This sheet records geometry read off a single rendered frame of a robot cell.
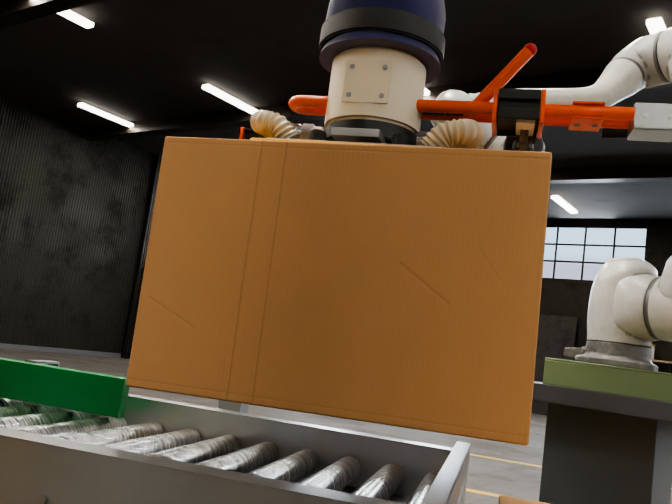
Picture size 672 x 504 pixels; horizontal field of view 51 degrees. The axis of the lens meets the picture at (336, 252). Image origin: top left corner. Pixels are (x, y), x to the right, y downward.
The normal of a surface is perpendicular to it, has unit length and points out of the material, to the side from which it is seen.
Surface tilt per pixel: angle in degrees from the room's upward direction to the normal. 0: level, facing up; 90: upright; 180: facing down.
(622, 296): 85
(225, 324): 90
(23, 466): 90
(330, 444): 90
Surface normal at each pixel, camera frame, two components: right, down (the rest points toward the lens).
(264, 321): -0.25, -0.16
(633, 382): -0.57, -0.18
